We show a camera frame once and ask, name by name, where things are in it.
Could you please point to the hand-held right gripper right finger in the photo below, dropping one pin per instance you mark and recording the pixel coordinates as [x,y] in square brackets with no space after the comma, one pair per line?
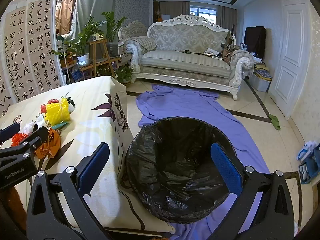
[225,167]

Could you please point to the white plant pot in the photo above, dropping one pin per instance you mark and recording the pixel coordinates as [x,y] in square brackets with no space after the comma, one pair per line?
[83,58]

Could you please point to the green slipper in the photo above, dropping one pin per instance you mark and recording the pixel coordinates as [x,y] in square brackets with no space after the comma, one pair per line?
[275,122]

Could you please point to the grey storage box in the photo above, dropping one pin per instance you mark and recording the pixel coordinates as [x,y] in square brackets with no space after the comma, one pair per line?
[260,85]

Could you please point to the trash bin with black bag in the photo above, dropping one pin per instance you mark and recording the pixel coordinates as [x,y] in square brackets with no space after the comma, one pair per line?
[175,167]

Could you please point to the window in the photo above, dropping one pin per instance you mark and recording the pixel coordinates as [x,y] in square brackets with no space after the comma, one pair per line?
[203,13]

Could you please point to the tall green plant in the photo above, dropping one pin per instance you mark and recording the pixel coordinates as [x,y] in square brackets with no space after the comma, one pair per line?
[112,25]

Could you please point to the small white patterned pot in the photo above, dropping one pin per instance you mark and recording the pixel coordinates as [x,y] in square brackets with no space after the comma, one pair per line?
[97,37]

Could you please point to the small bushy green plant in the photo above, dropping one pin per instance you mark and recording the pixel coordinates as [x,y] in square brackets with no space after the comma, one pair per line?
[124,73]

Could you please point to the red crinkled wrapper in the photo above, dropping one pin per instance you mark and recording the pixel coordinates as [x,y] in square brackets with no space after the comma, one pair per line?
[17,138]
[43,108]

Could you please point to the tall wooden plant stand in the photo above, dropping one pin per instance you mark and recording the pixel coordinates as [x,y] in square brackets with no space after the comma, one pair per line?
[96,52]

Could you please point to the blue shoe holder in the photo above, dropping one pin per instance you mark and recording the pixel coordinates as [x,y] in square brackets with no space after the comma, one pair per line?
[311,167]

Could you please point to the orange garment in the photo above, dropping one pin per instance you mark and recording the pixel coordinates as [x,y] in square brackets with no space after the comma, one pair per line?
[12,202]

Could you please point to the ornate white armchair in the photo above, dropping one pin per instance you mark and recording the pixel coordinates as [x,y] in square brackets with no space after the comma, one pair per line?
[132,30]

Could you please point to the grey hanging sheet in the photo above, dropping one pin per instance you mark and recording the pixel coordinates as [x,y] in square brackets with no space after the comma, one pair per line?
[95,0]

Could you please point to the ornate white patterned sofa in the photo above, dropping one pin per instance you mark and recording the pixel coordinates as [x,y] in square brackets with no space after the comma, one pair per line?
[185,57]

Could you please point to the white panelled door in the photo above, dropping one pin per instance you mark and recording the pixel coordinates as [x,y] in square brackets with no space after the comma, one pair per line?
[287,55]

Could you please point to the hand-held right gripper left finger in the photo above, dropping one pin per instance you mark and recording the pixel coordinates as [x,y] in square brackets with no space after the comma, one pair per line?
[96,160]

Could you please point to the drooping green plant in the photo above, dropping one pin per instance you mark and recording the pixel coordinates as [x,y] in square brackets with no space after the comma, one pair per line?
[67,48]

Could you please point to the brown window curtain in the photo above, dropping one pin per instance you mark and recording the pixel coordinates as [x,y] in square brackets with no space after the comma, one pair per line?
[175,10]
[227,16]

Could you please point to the pile of folded fabrics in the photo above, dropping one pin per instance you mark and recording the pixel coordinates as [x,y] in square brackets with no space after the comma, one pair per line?
[262,72]

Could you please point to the brown hanging cloth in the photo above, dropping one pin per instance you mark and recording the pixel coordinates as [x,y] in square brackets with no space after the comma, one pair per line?
[63,10]

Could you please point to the tiger print cloth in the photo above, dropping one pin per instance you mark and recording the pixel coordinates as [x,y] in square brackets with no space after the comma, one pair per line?
[228,52]

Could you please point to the orange plastic bag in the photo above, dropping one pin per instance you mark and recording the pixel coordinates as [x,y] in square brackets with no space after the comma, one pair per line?
[48,145]

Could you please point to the calligraphy wall hanging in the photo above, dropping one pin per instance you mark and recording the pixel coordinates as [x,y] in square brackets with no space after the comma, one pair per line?
[25,42]

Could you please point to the purple cloth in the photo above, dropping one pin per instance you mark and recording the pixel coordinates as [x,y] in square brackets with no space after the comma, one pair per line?
[187,105]

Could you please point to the low wooden shelf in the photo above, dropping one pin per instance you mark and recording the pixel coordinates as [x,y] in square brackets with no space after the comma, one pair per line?
[110,61]

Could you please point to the white metal rack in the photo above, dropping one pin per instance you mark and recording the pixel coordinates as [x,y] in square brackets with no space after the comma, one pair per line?
[65,65]

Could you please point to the striped grey throw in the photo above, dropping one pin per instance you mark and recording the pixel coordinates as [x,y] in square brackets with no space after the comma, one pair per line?
[140,43]

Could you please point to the large leafy potted plant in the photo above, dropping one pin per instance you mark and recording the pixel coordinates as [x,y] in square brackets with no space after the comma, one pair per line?
[91,30]

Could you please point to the white and blue sneaker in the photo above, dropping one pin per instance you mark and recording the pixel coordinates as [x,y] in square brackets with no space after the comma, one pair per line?
[305,151]

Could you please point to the floral cream tablecloth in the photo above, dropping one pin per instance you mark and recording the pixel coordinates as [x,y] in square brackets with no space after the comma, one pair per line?
[82,100]

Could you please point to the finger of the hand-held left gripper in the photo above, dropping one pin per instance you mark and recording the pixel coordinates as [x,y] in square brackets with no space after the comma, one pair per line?
[10,130]
[37,135]

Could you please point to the dark wooden instrument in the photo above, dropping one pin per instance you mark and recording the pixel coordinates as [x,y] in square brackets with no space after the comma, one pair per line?
[230,36]

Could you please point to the white tissue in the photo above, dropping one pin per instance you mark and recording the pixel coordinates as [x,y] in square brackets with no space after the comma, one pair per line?
[30,127]

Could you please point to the loose papers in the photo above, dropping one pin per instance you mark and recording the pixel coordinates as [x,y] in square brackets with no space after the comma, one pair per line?
[211,52]

